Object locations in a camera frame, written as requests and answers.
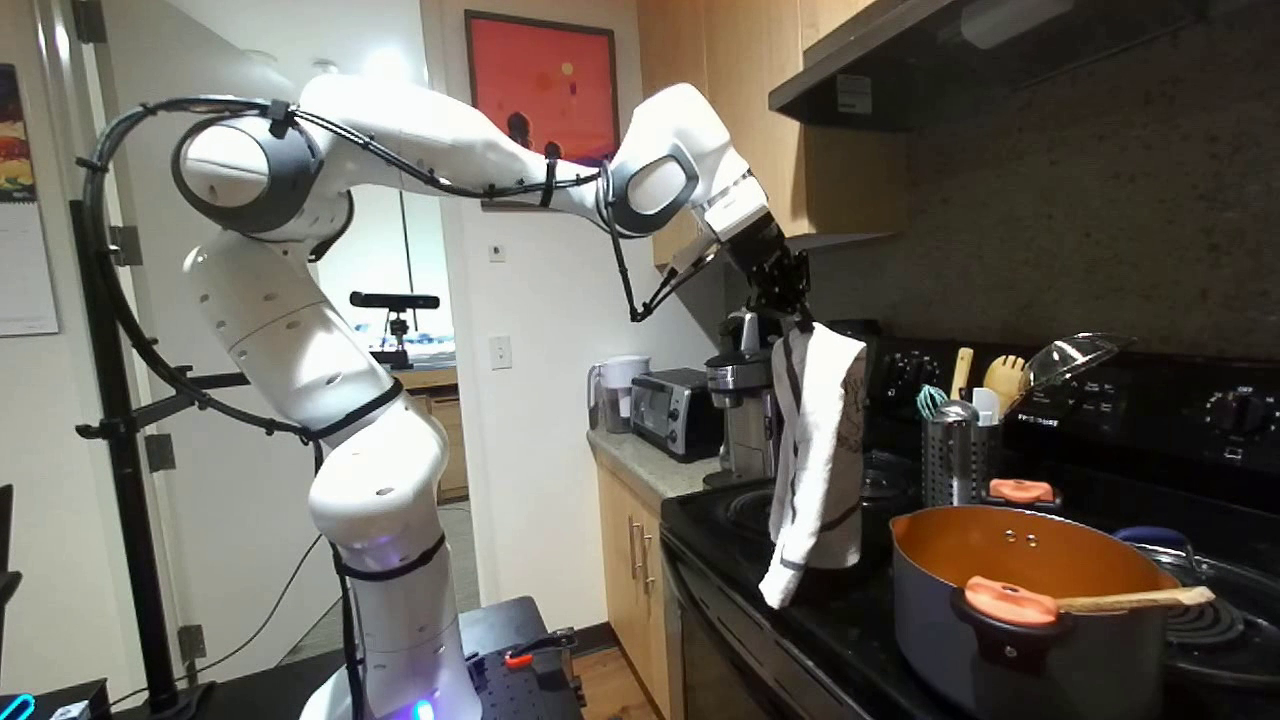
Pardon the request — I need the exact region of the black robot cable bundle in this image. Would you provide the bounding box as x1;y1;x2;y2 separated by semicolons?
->
77;93;697;443

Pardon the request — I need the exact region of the framed wall picture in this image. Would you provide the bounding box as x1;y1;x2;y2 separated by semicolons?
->
0;57;64;341

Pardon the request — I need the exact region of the wooden upper cabinet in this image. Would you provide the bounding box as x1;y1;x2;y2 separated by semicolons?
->
635;0;913;274

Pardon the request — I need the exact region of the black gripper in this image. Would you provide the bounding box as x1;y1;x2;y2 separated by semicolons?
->
723;211;818;393

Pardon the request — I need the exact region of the red framed painting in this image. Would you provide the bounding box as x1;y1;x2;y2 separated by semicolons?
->
461;9;625;207

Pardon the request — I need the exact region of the dark pot with orange handles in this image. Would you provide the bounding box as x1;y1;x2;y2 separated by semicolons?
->
883;476;1185;720

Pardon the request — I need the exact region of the black pole stand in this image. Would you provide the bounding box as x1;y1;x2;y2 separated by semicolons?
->
69;196;323;717

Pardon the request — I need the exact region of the black electric stove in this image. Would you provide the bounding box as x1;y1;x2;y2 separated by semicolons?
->
657;315;1280;720

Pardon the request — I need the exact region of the wide wooden spoon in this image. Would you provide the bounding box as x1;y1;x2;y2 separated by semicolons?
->
979;354;1036;422

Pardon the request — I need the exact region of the small coil burner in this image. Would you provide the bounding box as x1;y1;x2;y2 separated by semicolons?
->
863;455;924;517

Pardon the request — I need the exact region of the robot base platform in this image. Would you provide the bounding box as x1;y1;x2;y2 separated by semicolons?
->
297;594;592;720

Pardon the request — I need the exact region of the white kitchen towel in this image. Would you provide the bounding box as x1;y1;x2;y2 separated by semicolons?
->
758;315;871;616

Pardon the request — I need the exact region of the wooden lower cabinet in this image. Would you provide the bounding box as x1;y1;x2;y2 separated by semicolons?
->
592;455;678;720

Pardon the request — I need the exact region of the black stereo camera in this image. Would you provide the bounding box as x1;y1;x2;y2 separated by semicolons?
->
350;288;443;355

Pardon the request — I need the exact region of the steel toaster oven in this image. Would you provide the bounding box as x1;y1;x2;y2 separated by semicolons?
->
619;370;723;464

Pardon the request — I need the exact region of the steel utensil holder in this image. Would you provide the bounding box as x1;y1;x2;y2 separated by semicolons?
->
915;398;1010;511

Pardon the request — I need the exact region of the large coil burner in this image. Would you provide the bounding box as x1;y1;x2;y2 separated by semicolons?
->
712;481;777;531

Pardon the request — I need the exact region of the thin wooden utensil handle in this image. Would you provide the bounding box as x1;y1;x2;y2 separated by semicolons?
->
950;345;979;405

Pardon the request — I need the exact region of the steel coffee maker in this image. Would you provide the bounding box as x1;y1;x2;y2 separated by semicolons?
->
700;308;784;493

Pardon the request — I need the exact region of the black range hood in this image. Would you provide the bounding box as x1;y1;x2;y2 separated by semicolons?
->
766;0;1280;136

